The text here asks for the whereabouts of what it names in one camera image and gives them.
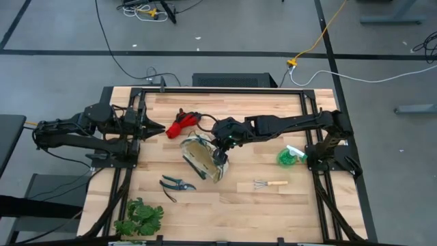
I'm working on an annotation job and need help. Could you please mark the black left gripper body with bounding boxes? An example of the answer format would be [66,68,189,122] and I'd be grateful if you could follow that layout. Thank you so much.
[135,102,154,141]

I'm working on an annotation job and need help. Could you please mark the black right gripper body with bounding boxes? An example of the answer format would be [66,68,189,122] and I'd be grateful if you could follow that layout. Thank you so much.
[211,117,244,152]

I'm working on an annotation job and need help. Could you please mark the beige green canvas gardening bag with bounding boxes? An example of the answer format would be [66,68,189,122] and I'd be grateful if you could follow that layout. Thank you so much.
[180,132,231,184]

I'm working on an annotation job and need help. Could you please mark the wooden handled hand rake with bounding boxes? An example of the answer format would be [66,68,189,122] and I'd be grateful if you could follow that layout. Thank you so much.
[253,179,289,191]

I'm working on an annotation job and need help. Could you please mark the green spray bottle white trigger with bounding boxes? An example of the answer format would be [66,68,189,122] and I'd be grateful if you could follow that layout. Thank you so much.
[275,144,309,169]

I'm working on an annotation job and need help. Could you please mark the red black gardening gloves pair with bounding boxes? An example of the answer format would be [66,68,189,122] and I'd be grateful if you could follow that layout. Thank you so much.
[165,108,203,140]

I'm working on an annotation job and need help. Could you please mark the black computer tower case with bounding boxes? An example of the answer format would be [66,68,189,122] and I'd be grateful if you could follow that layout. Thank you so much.
[191,72,279,89]

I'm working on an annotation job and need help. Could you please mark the green artificial leafy plant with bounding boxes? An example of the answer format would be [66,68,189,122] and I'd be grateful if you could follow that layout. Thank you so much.
[113,197,165,238]

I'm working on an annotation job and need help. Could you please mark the black side table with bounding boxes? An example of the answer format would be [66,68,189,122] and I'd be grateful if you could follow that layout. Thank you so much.
[0,113,27,179]

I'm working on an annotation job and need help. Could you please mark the grey metal table foot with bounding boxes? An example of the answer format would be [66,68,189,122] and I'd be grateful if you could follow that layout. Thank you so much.
[393,103,437,115]

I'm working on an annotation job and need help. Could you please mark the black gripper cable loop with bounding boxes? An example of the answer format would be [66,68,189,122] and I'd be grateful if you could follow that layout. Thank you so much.
[195,113,220,135]

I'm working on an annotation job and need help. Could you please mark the black aluminium table frame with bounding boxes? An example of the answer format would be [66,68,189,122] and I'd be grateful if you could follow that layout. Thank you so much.
[81,86,369,244]

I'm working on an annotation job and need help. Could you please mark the long black floor cable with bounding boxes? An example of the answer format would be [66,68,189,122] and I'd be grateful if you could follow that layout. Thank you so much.
[94,0,182,87]

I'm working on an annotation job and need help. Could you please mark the tangled white yellow cable bundle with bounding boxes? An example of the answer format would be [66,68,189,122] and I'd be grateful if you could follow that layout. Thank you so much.
[115,0,206,25]

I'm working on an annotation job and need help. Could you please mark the yellow extension cable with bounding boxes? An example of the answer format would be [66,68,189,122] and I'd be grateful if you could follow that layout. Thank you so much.
[286,0,348,68]

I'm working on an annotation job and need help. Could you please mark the white floor cable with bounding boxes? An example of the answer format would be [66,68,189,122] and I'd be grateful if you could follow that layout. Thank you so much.
[289,64,437,87]

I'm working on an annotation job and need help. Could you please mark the coiled black cables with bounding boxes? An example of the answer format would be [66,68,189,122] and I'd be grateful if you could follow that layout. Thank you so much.
[412,30,437,65]

